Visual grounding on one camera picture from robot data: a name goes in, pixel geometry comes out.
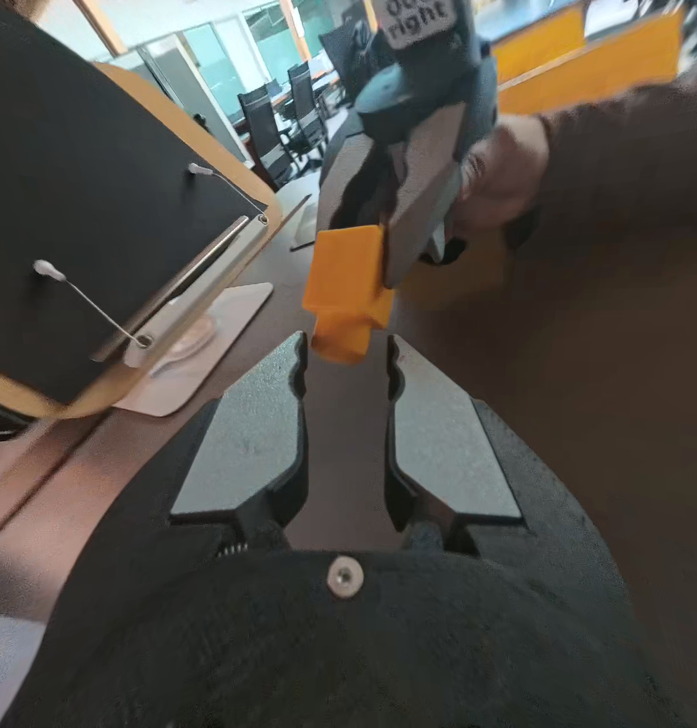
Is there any office chair with jacket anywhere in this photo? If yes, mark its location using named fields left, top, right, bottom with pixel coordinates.
left=319, top=20, right=379, bottom=111

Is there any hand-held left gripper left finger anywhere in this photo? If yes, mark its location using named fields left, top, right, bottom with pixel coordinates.
left=170, top=331, right=311, bottom=530

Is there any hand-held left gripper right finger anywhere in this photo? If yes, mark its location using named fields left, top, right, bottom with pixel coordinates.
left=384, top=334, right=523, bottom=542

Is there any glossy rectangular plate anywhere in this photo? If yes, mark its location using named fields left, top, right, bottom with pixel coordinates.
left=290, top=196, right=322, bottom=251

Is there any thin brown wooden stick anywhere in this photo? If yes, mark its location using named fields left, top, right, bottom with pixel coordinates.
left=280, top=193, right=313, bottom=228

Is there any person's right hand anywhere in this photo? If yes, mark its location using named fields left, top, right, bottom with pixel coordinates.
left=454, top=115, right=550, bottom=229

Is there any person's right forearm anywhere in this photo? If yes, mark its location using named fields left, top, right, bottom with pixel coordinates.
left=519, top=65, right=697, bottom=251

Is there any yellow block with peg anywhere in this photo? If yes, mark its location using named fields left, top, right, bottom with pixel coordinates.
left=302, top=224, right=396, bottom=365

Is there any yellow storage bin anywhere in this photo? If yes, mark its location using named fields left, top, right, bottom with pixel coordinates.
left=490, top=6, right=686, bottom=116

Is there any black mesh office chair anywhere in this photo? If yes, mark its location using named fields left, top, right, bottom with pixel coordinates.
left=286, top=61, right=328, bottom=166
left=237, top=85, right=295, bottom=190

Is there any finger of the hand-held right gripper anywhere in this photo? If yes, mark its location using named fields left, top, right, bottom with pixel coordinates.
left=319, top=131, right=392, bottom=233
left=381, top=105, right=467, bottom=288

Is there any wooden book stand black panel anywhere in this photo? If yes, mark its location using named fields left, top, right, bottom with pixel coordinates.
left=0, top=0, right=284, bottom=420

